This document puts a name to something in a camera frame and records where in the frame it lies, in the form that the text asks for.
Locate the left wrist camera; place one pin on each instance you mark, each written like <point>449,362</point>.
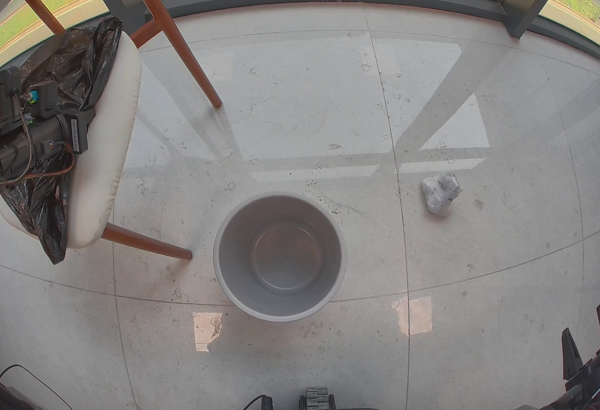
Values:
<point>44,99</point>

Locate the crumpled white paper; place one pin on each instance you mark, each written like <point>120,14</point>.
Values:
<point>440,195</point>

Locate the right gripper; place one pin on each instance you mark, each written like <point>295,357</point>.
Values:
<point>586,377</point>

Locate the white trash bin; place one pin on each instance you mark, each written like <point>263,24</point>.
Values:
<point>234,258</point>

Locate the black plastic bag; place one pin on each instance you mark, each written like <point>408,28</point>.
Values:
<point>70,57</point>

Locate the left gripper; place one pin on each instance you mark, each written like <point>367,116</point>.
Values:
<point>47,141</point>

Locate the white cushioned wooden chair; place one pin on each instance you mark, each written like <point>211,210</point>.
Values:
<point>117,117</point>

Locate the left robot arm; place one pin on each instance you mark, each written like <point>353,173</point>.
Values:
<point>9,94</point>

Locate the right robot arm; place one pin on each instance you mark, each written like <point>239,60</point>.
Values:
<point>581,401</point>

